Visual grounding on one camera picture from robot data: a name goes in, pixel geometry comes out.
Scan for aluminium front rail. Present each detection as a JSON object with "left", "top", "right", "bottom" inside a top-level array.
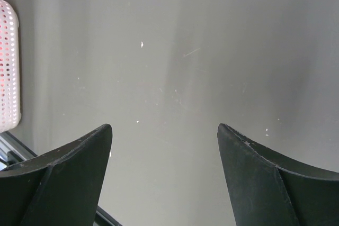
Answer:
[{"left": 1, "top": 131, "right": 37, "bottom": 170}]

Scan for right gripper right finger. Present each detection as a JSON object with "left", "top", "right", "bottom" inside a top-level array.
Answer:
[{"left": 217, "top": 124, "right": 338, "bottom": 225}]

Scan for pink crumpled t shirt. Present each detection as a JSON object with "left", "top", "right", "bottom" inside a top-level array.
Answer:
[{"left": 1, "top": 30, "right": 15, "bottom": 87}]

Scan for white plastic laundry basket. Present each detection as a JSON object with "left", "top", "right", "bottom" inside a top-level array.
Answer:
[{"left": 0, "top": 0, "right": 21, "bottom": 132}]

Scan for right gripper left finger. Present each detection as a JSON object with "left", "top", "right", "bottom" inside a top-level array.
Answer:
[{"left": 1, "top": 124, "right": 112, "bottom": 225}]

